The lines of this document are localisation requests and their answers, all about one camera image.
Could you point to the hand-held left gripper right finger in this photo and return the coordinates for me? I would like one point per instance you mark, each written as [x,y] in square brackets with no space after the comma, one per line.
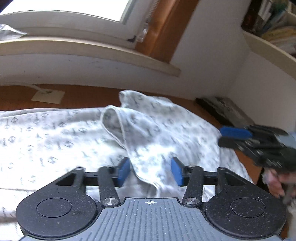
[177,172]

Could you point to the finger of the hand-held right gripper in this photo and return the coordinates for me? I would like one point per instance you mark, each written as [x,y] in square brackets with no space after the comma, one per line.
[234,132]
[231,142]

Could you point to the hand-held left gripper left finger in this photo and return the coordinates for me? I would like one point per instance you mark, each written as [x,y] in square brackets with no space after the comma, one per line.
[123,172]

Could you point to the grey patterned hooded robe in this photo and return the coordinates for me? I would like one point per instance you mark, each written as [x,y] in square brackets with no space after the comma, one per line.
[92,139]

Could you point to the person's right hand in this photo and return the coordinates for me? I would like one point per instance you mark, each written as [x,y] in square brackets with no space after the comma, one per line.
[279,183]

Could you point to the grey printed t-shirt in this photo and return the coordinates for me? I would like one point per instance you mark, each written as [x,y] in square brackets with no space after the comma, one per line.
[231,109]

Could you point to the black folded garment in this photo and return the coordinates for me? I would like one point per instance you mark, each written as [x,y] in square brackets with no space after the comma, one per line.
[208,105]

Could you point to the beige outlet plate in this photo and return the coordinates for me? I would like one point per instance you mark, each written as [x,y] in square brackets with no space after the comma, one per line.
[48,96]

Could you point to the row of books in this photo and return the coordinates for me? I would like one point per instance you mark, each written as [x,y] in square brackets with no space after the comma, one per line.
[270,20]

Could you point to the beige window sill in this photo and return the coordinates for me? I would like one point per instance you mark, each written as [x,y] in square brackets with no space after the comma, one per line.
[87,54]

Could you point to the window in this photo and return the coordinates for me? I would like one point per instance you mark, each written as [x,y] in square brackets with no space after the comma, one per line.
[69,11]

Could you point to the clear plastic bag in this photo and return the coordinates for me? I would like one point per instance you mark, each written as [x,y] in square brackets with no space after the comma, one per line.
[10,31]

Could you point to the wooden window frame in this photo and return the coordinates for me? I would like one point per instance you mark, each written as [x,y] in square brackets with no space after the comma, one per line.
[166,30]

